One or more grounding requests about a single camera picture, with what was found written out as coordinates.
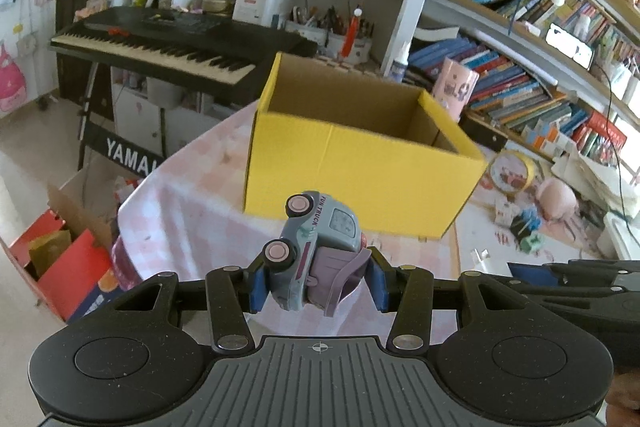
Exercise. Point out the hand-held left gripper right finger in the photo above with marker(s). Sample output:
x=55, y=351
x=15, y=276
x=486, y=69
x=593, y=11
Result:
x=377, y=287

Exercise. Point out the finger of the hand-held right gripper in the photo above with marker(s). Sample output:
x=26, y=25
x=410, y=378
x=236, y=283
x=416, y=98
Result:
x=580, y=304
x=600, y=268

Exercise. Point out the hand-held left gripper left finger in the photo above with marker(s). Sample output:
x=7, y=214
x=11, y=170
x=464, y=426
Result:
x=257, y=289

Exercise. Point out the grey-blue toy truck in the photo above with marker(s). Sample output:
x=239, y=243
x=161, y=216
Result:
x=320, y=252

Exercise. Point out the small green toy piece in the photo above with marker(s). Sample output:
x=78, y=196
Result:
x=532, y=243

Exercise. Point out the pink plush pig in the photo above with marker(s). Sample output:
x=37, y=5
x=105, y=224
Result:
x=555, y=199

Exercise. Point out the blue cloth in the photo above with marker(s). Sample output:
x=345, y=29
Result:
x=531, y=221

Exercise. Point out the small white red box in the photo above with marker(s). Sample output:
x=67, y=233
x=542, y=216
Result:
x=506, y=212

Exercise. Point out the yellow cardboard box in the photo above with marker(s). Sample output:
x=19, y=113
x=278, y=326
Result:
x=350, y=177

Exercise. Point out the yellow tape roll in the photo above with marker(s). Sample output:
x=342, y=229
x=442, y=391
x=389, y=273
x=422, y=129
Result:
x=527, y=169

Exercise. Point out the pink checkered mat covered desktop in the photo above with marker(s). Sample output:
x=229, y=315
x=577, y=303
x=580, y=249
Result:
x=200, y=232

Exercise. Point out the white desk riser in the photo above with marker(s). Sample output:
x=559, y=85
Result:
x=622, y=237

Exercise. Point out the pile of white papers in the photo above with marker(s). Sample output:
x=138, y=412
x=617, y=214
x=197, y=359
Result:
x=595, y=177

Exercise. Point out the red boxed book set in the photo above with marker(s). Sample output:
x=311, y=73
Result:
x=602, y=137

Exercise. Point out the red gift carton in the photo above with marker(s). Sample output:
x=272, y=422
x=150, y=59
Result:
x=70, y=277

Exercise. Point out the black keyboard stand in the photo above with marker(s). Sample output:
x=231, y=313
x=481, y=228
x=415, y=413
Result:
x=125, y=152

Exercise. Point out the open brown cardboard carton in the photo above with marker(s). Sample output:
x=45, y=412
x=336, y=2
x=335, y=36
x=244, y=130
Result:
x=75, y=202

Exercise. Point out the pink cartoon cylinder container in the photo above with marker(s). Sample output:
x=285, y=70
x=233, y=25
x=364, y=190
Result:
x=455, y=89

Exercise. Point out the row of colourful books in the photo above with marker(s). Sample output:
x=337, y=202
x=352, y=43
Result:
x=540, y=4
x=500, y=77

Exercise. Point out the white spray bottle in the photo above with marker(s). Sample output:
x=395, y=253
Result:
x=400, y=67

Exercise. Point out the red tube bottle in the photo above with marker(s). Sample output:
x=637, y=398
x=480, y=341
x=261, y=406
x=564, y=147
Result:
x=351, y=34

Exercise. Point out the white pen holder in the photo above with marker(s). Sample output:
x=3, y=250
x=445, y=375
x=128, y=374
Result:
x=305, y=38

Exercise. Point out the thick white paper book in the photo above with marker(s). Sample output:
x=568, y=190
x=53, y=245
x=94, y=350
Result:
x=435, y=33

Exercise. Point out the black electronic keyboard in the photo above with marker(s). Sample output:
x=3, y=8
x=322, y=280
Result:
x=175, y=42

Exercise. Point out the white red label carton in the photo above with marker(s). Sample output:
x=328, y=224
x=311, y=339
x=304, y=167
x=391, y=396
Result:
x=250, y=7

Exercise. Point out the pink hanging backpack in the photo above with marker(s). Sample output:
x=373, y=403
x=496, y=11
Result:
x=10, y=82

